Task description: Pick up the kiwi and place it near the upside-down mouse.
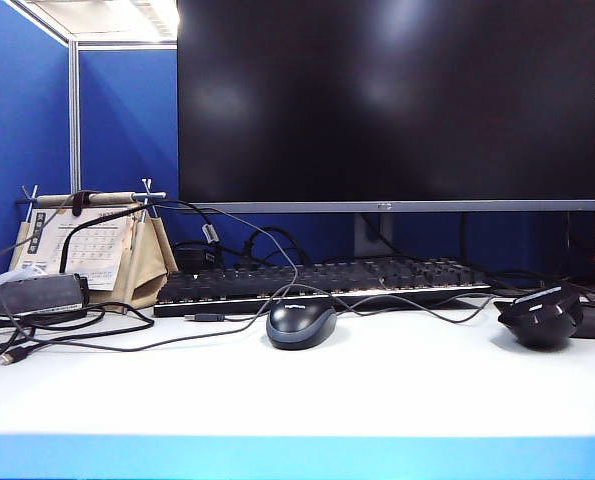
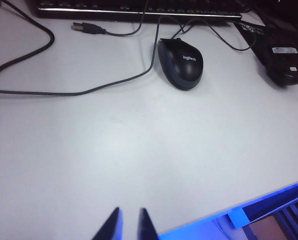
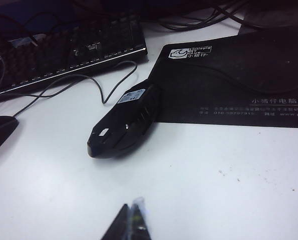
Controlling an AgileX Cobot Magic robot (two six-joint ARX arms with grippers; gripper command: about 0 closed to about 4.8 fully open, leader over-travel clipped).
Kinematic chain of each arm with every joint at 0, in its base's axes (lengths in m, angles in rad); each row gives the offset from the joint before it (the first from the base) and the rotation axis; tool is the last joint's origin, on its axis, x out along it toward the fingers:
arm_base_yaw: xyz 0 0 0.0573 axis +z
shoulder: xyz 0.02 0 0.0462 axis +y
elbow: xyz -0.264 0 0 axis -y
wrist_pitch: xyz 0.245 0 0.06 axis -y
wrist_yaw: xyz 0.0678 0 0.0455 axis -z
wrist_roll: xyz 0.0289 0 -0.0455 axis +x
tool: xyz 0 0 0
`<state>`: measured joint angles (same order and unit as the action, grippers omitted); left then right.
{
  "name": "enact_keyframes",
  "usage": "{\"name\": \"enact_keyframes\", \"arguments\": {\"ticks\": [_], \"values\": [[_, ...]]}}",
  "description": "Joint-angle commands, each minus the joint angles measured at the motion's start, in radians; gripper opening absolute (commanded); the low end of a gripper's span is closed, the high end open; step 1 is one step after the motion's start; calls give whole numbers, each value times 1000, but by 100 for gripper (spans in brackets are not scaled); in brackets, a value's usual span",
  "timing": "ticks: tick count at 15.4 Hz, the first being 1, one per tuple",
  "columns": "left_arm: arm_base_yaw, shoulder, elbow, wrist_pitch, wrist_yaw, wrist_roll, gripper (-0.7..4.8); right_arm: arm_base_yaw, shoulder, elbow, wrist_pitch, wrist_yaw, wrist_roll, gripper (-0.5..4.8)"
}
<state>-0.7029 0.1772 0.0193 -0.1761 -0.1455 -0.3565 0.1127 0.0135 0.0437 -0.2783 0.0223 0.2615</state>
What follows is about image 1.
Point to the black grey Logitech mouse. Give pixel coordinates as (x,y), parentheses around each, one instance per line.
(299,327)

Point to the black upside-down mouse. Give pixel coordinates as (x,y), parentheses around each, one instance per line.
(537,327)

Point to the black mechanical keyboard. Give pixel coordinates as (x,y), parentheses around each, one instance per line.
(327,281)

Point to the grey monitor stand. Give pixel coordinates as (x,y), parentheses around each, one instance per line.
(372,235)

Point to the small black adapter box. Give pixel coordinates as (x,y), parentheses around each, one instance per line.
(192,255)

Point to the beige canvas desk calendar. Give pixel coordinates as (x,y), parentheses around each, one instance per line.
(147,265)

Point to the large black silver-edged monitor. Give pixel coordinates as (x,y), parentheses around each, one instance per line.
(377,100)

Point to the black power brick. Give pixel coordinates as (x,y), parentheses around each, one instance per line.
(37,295)

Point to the black gold-tipped USB plug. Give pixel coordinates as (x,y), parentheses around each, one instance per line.
(19,356)

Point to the aluminium partition post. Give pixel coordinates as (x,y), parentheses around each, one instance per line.
(74,125)

